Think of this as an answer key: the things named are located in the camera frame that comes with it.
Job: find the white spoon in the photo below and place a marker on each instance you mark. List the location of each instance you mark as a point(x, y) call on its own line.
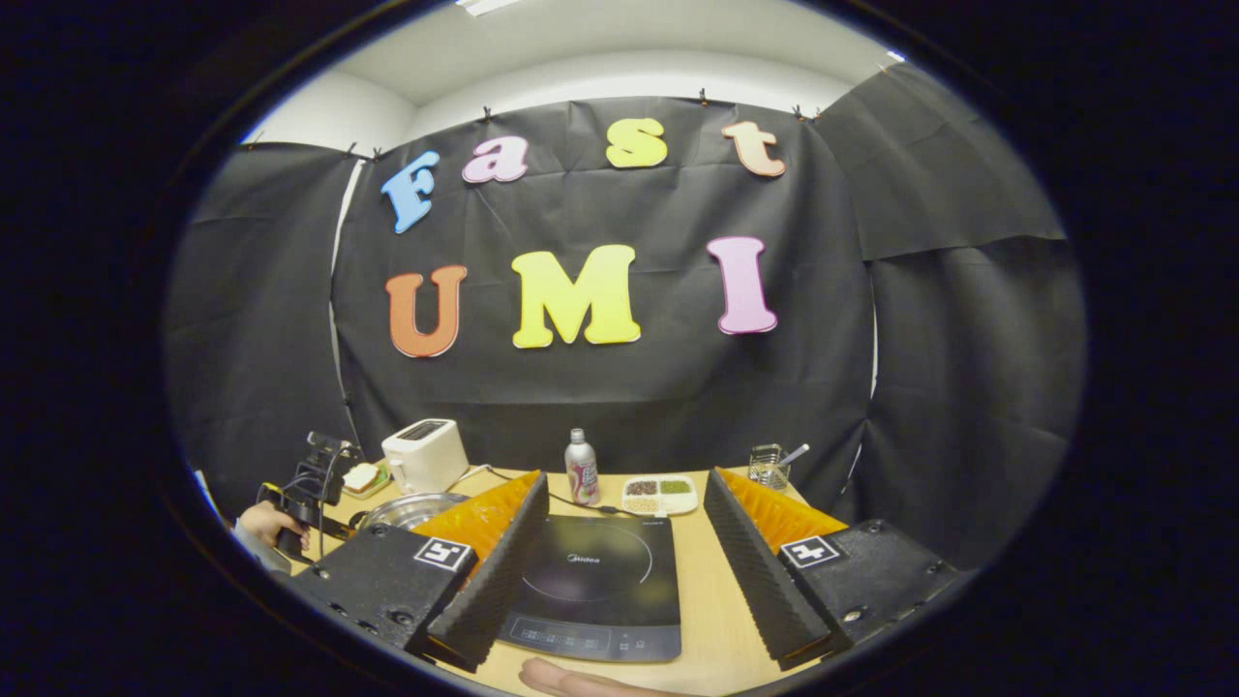
point(796, 453)

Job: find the white toaster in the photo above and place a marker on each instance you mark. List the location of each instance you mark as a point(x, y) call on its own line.
point(426, 457)

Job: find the long ceiling light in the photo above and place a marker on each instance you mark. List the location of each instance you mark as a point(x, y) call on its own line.
point(484, 6)

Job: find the black induction cooktop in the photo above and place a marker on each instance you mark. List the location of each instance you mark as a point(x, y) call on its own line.
point(600, 581)

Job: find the silver drink bottle pink label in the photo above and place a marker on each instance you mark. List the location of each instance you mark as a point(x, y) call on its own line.
point(582, 474)

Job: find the clear cutlery holder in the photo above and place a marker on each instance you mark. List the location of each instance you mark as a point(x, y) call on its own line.
point(768, 469)

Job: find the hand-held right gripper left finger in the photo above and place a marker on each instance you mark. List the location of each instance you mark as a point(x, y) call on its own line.
point(494, 581)

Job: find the white divided plate of beans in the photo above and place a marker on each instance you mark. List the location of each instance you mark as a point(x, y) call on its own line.
point(660, 496)

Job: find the pale rectangular sandwich tray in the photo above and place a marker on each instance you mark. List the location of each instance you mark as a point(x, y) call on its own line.
point(379, 489)

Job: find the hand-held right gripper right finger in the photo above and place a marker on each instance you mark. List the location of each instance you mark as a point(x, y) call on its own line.
point(760, 581)

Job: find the sandwich with lettuce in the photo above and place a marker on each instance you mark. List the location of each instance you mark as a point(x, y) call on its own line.
point(360, 476)

